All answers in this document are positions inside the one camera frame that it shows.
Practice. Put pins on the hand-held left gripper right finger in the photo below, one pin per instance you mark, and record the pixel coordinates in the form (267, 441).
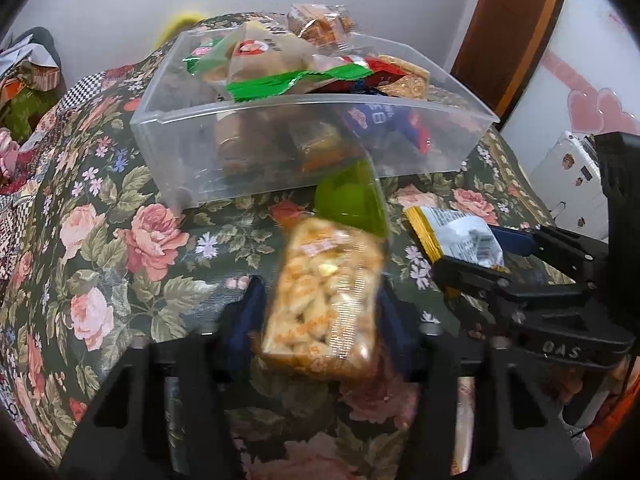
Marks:
(397, 330)

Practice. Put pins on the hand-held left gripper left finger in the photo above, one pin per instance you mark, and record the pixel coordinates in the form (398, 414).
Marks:
(247, 320)

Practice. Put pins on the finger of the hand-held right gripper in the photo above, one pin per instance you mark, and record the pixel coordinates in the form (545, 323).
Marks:
(470, 277)
(515, 241)

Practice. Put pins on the white and yellow snack packet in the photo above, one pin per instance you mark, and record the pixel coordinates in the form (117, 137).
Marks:
(455, 240)

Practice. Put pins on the yellow cracker packet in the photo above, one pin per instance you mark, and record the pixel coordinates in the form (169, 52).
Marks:
(320, 300)

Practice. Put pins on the blue snack packet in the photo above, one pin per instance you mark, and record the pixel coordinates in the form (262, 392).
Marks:
(390, 120)

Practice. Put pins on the long brown biscuit packet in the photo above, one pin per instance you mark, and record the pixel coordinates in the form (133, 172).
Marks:
(235, 140)

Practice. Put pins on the clear plastic storage box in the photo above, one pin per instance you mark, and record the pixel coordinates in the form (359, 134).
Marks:
(175, 150)

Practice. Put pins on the clear packet with orange base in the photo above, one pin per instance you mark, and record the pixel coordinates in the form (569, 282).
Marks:
(315, 142)

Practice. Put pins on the long clear cracker packet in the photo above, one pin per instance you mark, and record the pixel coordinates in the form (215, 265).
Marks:
(405, 77)

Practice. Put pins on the red snack packet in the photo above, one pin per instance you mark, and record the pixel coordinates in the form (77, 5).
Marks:
(367, 67)

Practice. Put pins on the bread packet with green trim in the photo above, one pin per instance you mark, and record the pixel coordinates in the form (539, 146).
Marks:
(260, 62)

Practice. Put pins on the dark green snack packet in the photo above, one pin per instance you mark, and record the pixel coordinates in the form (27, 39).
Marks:
(200, 57)

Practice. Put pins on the brown pastry packet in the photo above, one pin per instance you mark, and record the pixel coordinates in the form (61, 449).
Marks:
(320, 20)

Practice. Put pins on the white cabinet with trinkets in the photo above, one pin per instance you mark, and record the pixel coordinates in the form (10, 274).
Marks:
(565, 175)

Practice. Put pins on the pink heart sticker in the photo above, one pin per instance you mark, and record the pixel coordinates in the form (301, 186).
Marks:
(582, 107)
(615, 110)

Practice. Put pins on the white sliding wardrobe door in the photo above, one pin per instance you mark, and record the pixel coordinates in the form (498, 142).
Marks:
(590, 60)

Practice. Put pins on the wooden door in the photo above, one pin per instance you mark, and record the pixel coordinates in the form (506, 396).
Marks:
(500, 35)

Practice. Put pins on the patchwork quilt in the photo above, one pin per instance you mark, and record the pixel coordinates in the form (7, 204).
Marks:
(75, 92)

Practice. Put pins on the yellow foam tube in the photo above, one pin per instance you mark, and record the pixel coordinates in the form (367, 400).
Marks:
(180, 22)

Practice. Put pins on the pile of clothes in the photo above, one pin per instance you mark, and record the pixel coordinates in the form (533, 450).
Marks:
(25, 67)

